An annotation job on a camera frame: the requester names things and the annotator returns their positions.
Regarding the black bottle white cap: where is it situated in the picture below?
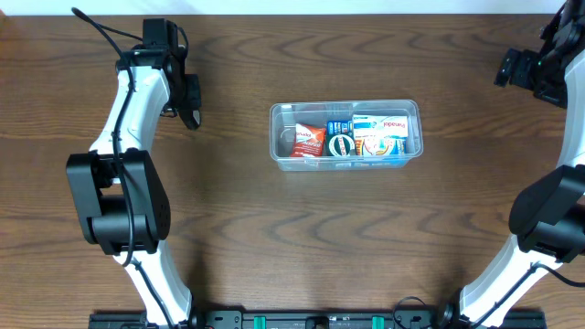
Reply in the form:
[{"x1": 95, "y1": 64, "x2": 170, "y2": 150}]
[{"x1": 183, "y1": 109, "x2": 201, "y2": 131}]

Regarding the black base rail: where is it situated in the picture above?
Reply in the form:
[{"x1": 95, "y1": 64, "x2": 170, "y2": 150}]
[{"x1": 88, "y1": 309, "x2": 548, "y2": 329}]

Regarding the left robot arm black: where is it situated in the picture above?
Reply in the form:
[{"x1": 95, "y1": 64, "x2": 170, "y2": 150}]
[{"x1": 66, "y1": 41, "x2": 203, "y2": 328}]

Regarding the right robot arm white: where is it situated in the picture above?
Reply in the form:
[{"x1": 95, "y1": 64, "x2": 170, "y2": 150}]
[{"x1": 435, "y1": 0, "x2": 584, "y2": 328}]

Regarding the red orange sachet packet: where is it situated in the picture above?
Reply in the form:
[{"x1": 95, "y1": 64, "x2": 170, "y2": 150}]
[{"x1": 291, "y1": 123, "x2": 326, "y2": 157}]

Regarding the blue Kool Fever box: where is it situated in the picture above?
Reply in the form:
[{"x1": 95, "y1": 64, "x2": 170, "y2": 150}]
[{"x1": 325, "y1": 119, "x2": 408, "y2": 157}]

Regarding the clear plastic container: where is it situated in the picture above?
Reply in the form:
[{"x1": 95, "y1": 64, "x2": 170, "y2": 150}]
[{"x1": 270, "y1": 100, "x2": 423, "y2": 171}]

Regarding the white blue Panadol box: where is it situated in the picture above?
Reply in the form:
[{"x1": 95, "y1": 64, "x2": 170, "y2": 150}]
[{"x1": 352, "y1": 114, "x2": 409, "y2": 139}]

